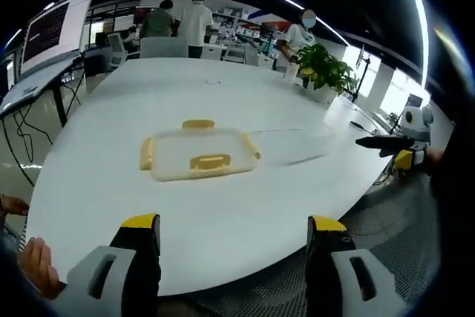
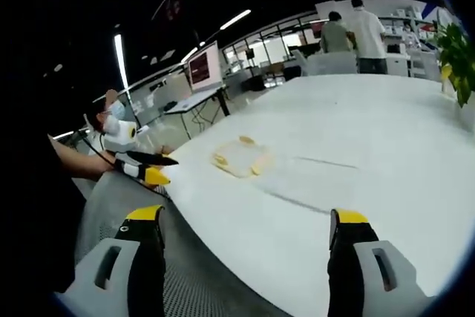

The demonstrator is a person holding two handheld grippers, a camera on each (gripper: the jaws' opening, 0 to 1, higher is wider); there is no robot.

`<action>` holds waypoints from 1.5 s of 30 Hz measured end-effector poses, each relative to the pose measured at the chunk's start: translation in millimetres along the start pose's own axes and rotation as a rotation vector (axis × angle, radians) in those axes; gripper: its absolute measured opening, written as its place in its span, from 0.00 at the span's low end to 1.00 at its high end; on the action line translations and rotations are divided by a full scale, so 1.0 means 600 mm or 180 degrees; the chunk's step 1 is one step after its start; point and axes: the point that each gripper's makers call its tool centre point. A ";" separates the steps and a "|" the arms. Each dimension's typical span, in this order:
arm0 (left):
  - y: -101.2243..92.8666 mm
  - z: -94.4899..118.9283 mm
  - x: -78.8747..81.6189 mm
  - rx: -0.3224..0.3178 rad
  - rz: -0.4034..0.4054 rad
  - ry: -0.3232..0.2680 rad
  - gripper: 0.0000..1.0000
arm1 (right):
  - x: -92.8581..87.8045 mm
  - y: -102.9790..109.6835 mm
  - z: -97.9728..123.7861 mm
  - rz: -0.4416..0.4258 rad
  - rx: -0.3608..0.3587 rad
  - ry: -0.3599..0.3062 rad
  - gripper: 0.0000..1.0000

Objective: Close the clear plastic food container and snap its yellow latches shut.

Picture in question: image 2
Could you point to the long ceiling light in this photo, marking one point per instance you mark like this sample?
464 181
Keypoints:
235 19
121 59

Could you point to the person's dark clothing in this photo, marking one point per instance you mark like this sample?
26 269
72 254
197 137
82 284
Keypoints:
33 202

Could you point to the white side table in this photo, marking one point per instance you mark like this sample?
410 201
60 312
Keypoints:
193 103

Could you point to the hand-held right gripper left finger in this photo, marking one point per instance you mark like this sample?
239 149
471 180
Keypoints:
143 257

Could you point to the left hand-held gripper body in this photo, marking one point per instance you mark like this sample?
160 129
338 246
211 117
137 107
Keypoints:
119 138

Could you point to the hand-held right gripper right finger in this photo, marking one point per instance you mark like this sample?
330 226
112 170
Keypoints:
349 257

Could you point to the white storage shelves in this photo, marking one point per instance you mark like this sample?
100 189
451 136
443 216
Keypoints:
406 42

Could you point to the green potted plant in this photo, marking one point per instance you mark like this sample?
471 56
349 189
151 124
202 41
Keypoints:
458 57

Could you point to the computer monitor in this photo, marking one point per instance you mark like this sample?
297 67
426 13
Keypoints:
204 68

